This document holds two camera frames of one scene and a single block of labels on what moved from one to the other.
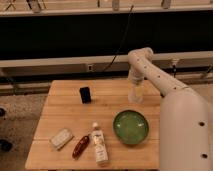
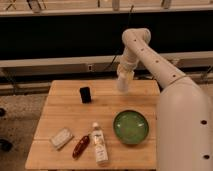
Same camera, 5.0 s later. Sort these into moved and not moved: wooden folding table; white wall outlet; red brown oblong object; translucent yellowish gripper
Moved: translucent yellowish gripper
Not moved: wooden folding table; white wall outlet; red brown oblong object
